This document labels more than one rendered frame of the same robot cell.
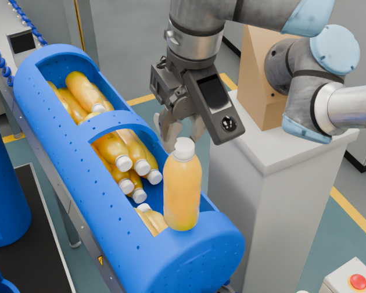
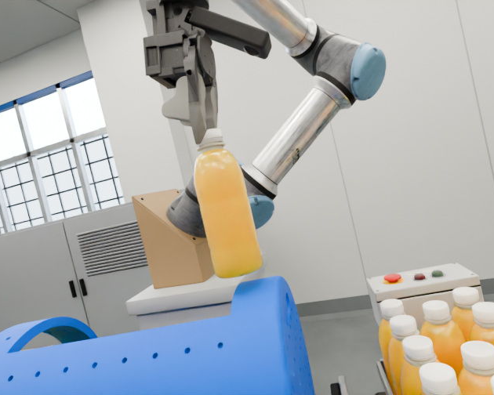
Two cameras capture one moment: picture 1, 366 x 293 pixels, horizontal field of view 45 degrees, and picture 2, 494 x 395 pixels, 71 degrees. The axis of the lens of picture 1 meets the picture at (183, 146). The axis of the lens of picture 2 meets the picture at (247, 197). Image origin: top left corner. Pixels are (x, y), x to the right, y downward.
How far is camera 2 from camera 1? 0.73 m
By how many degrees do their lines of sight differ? 60
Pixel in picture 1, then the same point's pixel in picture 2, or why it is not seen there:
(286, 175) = not seen: hidden behind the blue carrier
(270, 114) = (201, 259)
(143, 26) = not seen: outside the picture
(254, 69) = (165, 230)
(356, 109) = (280, 146)
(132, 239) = (201, 349)
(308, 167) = not seen: hidden behind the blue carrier
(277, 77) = (190, 217)
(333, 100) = (258, 161)
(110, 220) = (138, 376)
